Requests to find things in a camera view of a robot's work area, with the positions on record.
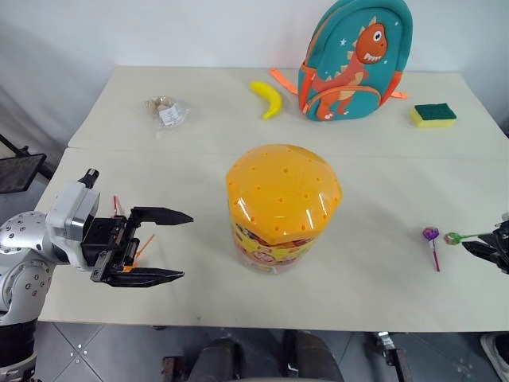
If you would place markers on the black screen on stand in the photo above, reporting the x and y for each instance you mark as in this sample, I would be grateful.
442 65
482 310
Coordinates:
18 171

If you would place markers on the green lollipop with green stick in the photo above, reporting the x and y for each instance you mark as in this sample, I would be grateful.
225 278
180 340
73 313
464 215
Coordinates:
451 238

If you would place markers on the clear plastic lollipop jar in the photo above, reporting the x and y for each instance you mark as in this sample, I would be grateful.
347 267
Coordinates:
274 256

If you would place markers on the yellow toy banana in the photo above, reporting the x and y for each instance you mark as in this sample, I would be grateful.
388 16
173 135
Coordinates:
273 101

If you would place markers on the teal dinosaur backpack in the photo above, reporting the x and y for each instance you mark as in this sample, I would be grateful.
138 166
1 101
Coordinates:
354 67

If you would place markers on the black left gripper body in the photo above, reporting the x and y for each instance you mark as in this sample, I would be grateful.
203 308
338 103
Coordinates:
105 238

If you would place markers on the orange perforated jar lid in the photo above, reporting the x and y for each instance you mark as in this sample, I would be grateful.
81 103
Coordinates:
282 191

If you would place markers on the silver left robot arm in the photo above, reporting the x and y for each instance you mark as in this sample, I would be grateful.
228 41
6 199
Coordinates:
24 254

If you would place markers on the orange lollipop with orange stick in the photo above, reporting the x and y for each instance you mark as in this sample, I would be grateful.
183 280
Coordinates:
144 245

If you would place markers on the metal table leg with caster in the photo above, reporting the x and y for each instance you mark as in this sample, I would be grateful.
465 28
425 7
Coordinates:
393 356
173 368

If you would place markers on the yellow and green sponge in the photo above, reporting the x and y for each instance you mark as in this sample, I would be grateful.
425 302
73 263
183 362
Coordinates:
433 115

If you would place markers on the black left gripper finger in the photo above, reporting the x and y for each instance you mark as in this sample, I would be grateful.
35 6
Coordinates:
163 216
147 277

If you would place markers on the clear bag of snacks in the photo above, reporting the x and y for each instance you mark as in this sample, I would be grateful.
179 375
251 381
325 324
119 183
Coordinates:
165 111

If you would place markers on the purple lollipop with red stick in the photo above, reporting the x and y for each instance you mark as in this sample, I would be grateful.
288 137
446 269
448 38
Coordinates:
430 234

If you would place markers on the black and white shoe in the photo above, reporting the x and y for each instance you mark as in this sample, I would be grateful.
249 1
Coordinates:
497 354

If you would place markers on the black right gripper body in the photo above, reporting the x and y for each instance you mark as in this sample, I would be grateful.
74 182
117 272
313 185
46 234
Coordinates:
503 248

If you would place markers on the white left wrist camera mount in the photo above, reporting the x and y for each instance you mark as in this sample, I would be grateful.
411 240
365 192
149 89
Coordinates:
73 203

